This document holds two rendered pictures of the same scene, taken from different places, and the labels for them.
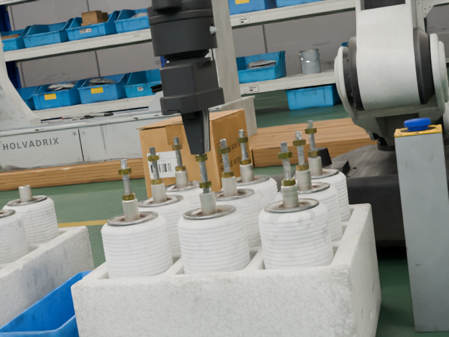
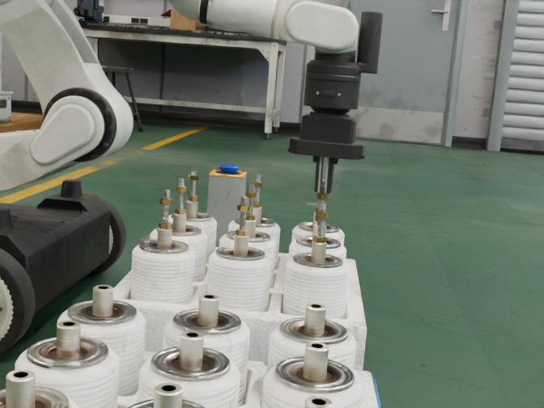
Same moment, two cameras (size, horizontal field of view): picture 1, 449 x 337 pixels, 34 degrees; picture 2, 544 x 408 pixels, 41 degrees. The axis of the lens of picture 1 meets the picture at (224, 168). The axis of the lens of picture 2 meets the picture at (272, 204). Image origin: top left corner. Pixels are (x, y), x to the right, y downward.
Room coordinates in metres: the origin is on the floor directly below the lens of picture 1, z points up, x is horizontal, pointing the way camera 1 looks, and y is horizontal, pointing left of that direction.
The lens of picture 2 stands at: (1.39, 1.17, 0.53)
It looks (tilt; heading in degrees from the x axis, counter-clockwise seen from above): 11 degrees down; 257
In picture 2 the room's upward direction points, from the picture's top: 4 degrees clockwise
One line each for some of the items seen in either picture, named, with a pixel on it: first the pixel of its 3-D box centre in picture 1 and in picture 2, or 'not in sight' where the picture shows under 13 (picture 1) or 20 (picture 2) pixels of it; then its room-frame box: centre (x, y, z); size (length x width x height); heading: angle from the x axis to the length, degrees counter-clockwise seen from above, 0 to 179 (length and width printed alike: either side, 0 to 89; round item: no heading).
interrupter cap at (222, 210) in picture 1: (209, 212); (318, 243); (1.03, 0.03, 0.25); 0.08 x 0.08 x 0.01
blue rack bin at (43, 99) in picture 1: (63, 93); not in sight; (6.68, 1.32, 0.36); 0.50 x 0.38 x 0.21; 162
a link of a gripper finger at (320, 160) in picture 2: (201, 130); (316, 172); (1.05, 0.02, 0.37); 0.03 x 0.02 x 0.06; 65
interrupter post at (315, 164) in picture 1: (315, 167); (191, 210); (1.23, -0.15, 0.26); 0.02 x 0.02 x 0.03
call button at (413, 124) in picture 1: (417, 126); (228, 170); (1.14, -0.30, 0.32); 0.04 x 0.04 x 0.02
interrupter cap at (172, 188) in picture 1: (183, 186); (163, 247); (1.29, 0.08, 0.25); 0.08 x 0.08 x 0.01
